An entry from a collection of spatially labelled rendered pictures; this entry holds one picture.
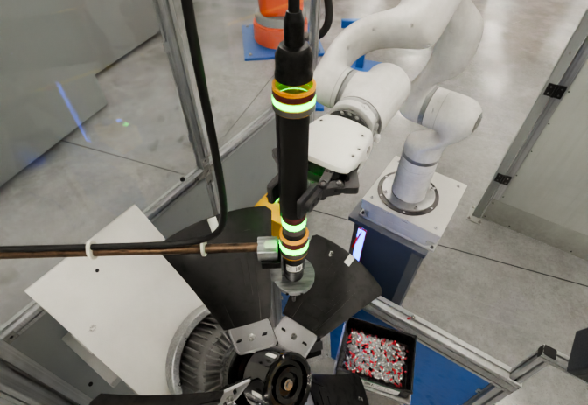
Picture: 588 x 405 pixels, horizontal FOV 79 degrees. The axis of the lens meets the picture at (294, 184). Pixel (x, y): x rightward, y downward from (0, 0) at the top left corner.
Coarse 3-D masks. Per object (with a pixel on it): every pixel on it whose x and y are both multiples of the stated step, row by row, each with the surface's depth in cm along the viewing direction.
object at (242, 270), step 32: (192, 224) 69; (256, 224) 71; (192, 256) 70; (224, 256) 70; (256, 256) 71; (192, 288) 71; (224, 288) 71; (256, 288) 71; (224, 320) 72; (256, 320) 72
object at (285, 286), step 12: (264, 240) 54; (276, 240) 54; (264, 252) 53; (276, 252) 53; (264, 264) 54; (276, 264) 54; (276, 276) 58; (312, 276) 60; (288, 288) 58; (300, 288) 58
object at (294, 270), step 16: (288, 16) 30; (288, 32) 30; (288, 48) 31; (304, 48) 31; (288, 64) 32; (304, 64) 32; (288, 80) 33; (304, 80) 33; (304, 256) 56; (288, 272) 57
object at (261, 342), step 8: (264, 320) 72; (240, 328) 73; (248, 328) 73; (256, 328) 73; (264, 328) 72; (232, 336) 73; (240, 336) 73; (256, 336) 73; (264, 336) 73; (272, 336) 72; (240, 344) 74; (248, 344) 73; (256, 344) 73; (264, 344) 73; (272, 344) 73; (240, 352) 74; (248, 352) 73
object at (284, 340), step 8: (288, 320) 82; (280, 328) 81; (288, 328) 81; (296, 328) 81; (304, 328) 81; (280, 336) 80; (288, 336) 80; (304, 336) 80; (312, 336) 80; (280, 344) 78; (288, 344) 79; (296, 344) 79; (312, 344) 79; (304, 352) 77
